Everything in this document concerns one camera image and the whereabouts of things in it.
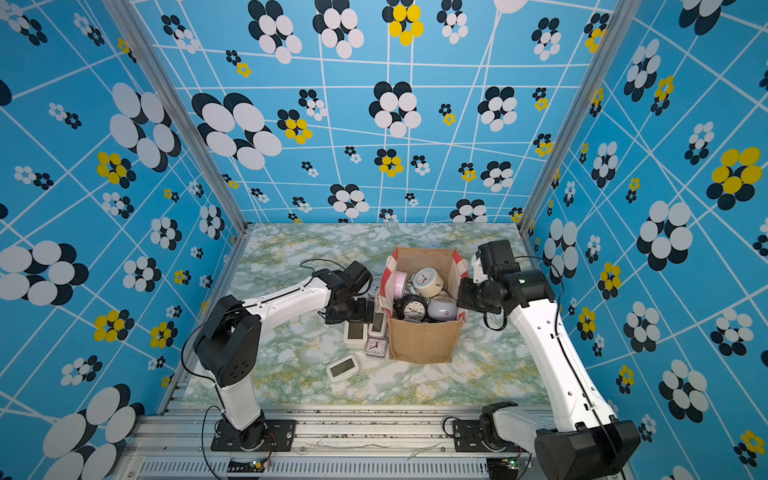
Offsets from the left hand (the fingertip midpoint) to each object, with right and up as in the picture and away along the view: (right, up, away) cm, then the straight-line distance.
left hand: (365, 317), depth 90 cm
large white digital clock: (-2, -4, -4) cm, 6 cm away
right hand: (+27, +9, -15) cm, 32 cm away
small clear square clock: (+4, -8, -3) cm, 9 cm away
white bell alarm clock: (+4, +11, -13) cm, 17 cm away
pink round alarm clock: (+10, +11, -4) cm, 15 cm away
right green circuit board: (+37, -31, -19) cm, 52 cm away
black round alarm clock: (+14, +3, -3) cm, 15 cm away
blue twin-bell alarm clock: (+19, +11, -2) cm, 22 cm away
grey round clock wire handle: (+22, +4, -8) cm, 24 cm away
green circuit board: (-27, -32, -18) cm, 46 cm away
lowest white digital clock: (-6, -13, -7) cm, 16 cm away
